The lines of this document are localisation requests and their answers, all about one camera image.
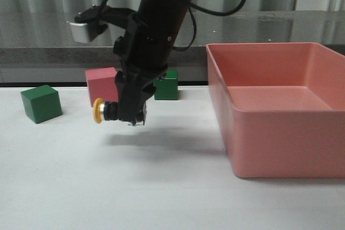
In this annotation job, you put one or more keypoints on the yellow push button switch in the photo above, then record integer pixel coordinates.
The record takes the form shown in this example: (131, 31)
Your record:
(108, 111)

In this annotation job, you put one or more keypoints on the pink cube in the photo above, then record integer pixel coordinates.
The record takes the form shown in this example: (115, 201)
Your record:
(101, 83)

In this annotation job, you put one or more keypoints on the green cube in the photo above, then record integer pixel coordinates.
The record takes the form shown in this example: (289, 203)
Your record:
(41, 103)
(167, 88)

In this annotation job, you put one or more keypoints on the right green cube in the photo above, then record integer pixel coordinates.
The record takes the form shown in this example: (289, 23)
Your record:
(167, 88)

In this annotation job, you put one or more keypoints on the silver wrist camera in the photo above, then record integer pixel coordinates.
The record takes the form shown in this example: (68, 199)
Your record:
(84, 28)

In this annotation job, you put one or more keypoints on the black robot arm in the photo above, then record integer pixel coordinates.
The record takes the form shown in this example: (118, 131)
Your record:
(166, 15)

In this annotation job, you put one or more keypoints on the pink plastic bin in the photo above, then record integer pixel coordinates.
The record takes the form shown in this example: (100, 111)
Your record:
(280, 108)

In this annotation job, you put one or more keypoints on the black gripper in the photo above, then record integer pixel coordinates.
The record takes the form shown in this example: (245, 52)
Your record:
(143, 51)

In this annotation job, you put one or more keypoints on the left green cube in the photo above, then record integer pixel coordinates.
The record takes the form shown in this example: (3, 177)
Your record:
(41, 103)

